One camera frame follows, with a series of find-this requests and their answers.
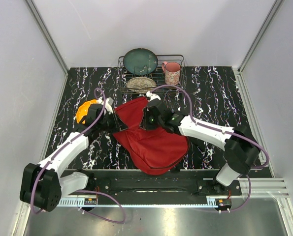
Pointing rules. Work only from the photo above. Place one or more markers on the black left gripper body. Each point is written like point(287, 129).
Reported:
point(109, 123)

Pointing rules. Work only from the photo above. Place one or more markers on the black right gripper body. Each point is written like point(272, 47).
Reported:
point(150, 122)

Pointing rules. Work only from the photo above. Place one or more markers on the red backpack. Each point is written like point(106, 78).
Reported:
point(152, 151)

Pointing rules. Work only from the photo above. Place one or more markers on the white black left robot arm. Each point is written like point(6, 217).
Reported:
point(43, 184)

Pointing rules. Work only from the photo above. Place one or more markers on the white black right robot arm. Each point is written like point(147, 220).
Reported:
point(239, 146)

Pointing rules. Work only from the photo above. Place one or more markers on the orange dotted plate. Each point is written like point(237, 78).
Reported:
point(83, 110)

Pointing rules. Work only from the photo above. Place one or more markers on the beige patterned small plate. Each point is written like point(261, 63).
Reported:
point(141, 84)

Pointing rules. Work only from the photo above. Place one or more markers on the pink patterned mug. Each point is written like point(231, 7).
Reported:
point(171, 72)

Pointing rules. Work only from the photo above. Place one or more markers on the dark teal plate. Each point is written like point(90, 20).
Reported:
point(140, 61)

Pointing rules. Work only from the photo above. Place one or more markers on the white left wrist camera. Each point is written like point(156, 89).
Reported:
point(108, 105)

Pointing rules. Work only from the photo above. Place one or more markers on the black wire dish rack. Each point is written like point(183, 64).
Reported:
point(123, 76)

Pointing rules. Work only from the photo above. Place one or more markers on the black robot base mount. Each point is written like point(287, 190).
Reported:
point(185, 188)

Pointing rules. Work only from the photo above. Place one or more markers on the aluminium frame rail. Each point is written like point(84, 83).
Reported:
point(46, 34)

